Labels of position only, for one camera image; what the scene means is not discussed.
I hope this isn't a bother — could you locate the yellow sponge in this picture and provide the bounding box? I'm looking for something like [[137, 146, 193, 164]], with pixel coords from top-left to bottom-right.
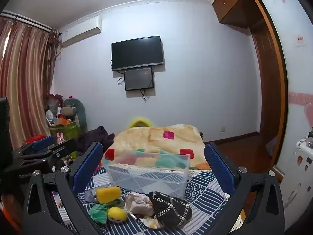
[[95, 186, 122, 203]]

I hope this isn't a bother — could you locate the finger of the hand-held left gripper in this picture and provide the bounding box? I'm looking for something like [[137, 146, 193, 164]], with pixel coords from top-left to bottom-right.
[[21, 135, 57, 154], [19, 138, 81, 164]]

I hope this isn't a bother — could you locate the clear plastic storage bin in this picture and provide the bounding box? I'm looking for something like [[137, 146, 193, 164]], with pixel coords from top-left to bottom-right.
[[103, 151, 191, 199]]

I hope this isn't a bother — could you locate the wooden wardrobe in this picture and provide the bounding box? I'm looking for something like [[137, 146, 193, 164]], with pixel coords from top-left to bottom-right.
[[212, 0, 289, 177]]

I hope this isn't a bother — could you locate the black wall television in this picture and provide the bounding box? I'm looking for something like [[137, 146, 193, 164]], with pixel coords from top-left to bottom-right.
[[111, 36, 165, 71]]

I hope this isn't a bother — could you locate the white appliance with stickers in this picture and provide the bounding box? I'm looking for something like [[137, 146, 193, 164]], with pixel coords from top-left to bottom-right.
[[281, 127, 313, 211]]

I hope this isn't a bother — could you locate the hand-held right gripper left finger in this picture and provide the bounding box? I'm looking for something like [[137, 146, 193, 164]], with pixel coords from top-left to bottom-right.
[[23, 141, 104, 235]]

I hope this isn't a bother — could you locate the white wall air conditioner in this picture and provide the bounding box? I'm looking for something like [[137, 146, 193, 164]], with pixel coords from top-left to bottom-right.
[[60, 15, 102, 47]]

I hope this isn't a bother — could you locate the black chain-strap bag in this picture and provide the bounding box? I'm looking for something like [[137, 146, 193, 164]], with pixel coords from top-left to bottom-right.
[[146, 191, 193, 229]]

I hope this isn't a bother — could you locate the white sliding wardrobe door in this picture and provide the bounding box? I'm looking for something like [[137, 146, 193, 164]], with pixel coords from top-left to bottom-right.
[[254, 0, 313, 228]]

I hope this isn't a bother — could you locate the red flat object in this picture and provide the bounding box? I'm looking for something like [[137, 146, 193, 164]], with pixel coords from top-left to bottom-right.
[[23, 135, 47, 144]]

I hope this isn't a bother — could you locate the green bin of toys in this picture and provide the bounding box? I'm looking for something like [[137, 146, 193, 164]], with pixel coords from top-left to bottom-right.
[[45, 93, 82, 140]]

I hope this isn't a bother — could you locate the person's left forearm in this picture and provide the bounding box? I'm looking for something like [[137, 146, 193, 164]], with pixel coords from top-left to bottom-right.
[[0, 193, 25, 235]]

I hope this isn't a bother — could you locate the grey small cloth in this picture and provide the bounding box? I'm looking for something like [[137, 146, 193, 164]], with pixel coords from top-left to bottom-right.
[[84, 190, 98, 203]]

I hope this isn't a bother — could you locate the beige crumpled cloth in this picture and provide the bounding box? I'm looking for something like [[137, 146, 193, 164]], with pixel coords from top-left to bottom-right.
[[125, 192, 155, 218]]

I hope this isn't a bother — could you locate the red striped curtain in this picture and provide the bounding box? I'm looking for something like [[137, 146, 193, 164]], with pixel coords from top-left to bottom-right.
[[0, 12, 61, 152]]

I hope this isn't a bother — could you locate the dark purple cloth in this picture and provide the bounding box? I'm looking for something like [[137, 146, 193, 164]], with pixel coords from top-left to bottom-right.
[[73, 126, 116, 156]]

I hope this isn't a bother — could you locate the beige blanket with coloured squares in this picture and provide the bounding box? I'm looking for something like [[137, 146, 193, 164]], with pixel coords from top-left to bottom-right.
[[104, 124, 212, 170]]

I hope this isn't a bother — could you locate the small black wall monitor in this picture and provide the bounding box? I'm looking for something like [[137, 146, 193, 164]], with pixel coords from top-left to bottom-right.
[[124, 67, 154, 91]]

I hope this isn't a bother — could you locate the green long plush toy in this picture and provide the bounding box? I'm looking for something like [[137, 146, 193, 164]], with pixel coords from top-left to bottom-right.
[[61, 97, 88, 134]]

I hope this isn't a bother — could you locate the blue wave-pattern bedsheet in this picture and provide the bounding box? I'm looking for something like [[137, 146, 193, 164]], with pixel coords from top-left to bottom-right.
[[50, 168, 246, 235]]

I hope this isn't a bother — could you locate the yellow fluffy object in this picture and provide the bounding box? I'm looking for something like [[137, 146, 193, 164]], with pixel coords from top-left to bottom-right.
[[128, 118, 154, 129]]

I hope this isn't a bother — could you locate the yellow and green plush doll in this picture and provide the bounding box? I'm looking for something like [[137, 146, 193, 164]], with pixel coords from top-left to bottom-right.
[[88, 204, 128, 226]]

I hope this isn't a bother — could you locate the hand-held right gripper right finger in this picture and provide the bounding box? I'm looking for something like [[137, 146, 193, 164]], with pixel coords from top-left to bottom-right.
[[204, 142, 285, 235]]

